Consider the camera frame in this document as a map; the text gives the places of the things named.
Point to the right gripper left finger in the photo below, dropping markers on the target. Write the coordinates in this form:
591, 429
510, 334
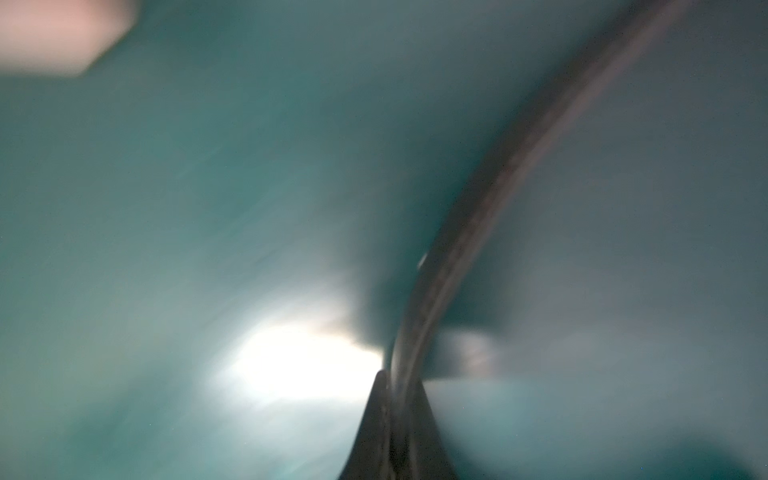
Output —
370, 456

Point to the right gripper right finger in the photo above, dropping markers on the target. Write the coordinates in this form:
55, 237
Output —
426, 458

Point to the black belt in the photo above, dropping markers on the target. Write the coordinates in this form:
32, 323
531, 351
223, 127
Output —
542, 122

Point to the pink divided storage box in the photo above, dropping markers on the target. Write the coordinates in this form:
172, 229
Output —
61, 38

